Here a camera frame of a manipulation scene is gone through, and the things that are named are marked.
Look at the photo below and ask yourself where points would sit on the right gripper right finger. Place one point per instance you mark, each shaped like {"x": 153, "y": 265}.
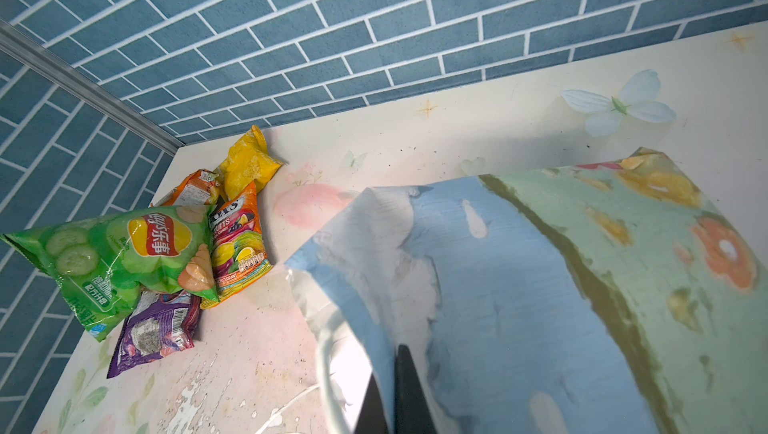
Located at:
{"x": 412, "y": 414}

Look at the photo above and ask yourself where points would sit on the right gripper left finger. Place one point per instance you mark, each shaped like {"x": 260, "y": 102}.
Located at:
{"x": 371, "y": 419}

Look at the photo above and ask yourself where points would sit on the pink colourful candy packet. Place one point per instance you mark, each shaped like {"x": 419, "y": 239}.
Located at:
{"x": 239, "y": 257}

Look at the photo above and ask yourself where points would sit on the purple snack packet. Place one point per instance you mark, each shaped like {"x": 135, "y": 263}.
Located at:
{"x": 160, "y": 325}

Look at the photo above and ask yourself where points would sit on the floral paper gift bag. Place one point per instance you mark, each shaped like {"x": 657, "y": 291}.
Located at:
{"x": 603, "y": 298}

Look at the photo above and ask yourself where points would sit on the yellow snack packet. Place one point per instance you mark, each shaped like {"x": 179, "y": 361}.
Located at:
{"x": 248, "y": 162}

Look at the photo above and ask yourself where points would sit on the orange snack packet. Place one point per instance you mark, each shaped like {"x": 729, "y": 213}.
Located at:
{"x": 199, "y": 188}

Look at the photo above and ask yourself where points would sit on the green snack packet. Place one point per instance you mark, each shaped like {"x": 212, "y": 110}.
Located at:
{"x": 102, "y": 265}

